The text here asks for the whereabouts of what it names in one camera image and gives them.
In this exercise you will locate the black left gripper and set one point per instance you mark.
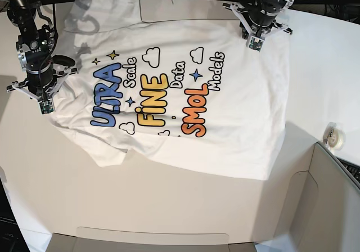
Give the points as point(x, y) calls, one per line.
point(260, 21)

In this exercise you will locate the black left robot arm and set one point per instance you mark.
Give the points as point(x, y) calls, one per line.
point(280, 5)

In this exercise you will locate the beige cardboard box right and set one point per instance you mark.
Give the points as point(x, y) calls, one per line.
point(320, 211)

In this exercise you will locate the white t-shirt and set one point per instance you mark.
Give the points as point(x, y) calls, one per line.
point(185, 93)

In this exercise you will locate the black computer keyboard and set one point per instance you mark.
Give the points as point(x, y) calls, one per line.
point(351, 171)

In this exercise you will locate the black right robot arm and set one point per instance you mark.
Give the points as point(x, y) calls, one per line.
point(38, 38)

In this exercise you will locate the clear tape dispenser roll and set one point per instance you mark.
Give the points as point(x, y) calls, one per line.
point(333, 137)

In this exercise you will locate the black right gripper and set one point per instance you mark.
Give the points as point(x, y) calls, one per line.
point(46, 81)

